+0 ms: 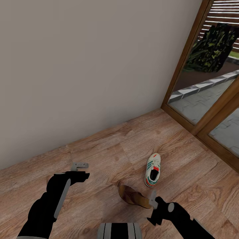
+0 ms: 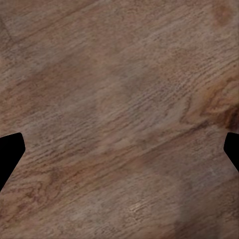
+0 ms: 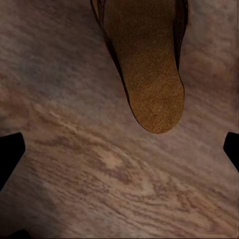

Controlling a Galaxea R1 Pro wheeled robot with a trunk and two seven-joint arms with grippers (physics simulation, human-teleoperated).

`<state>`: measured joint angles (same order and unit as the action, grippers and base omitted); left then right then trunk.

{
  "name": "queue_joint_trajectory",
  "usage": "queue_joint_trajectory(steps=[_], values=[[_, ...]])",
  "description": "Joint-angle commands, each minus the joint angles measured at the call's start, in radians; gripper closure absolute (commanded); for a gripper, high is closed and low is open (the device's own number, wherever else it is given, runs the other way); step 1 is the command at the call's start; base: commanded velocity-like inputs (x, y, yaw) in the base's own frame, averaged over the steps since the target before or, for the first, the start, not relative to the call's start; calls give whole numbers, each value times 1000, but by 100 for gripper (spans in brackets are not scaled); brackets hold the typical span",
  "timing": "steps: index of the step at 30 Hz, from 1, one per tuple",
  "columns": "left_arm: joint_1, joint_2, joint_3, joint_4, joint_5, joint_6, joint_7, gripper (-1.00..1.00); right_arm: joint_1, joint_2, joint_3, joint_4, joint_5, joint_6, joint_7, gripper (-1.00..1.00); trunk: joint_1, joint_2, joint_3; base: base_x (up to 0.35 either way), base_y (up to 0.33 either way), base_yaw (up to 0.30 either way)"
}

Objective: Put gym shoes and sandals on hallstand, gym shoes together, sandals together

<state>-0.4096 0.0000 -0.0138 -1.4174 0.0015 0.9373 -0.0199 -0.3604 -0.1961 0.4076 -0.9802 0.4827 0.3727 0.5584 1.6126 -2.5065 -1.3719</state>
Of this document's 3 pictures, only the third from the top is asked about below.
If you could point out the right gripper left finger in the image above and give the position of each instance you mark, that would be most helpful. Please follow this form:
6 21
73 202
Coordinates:
12 148

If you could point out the sandal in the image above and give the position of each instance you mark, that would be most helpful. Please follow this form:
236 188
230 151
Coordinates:
144 39

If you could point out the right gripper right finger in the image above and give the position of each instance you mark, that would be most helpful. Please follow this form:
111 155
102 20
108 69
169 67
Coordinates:
231 148

